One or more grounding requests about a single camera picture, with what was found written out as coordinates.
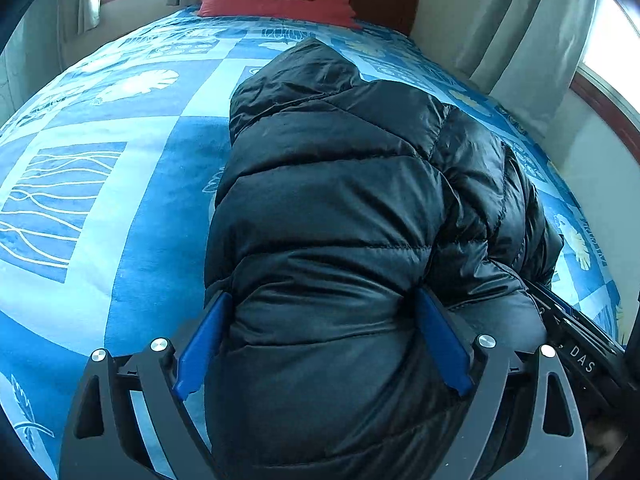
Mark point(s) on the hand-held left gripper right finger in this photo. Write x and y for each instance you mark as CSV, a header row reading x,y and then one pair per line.
x,y
442,345

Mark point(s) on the red pillow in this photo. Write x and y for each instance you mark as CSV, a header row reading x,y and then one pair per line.
x,y
225,2

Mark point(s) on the long grey curtain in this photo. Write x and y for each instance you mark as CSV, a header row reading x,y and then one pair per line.
x,y
525,25

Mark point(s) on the black puffer jacket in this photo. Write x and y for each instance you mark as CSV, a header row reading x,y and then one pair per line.
x,y
350,185

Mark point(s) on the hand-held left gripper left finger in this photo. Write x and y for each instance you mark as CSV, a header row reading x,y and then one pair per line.
x,y
200,350

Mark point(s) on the blue patterned bed blanket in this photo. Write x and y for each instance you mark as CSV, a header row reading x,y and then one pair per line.
x,y
125,210

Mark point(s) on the window with wooden frame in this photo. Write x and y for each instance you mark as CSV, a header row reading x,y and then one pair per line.
x,y
615,75

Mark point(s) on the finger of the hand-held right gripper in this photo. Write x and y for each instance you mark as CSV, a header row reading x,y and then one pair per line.
x,y
575,312

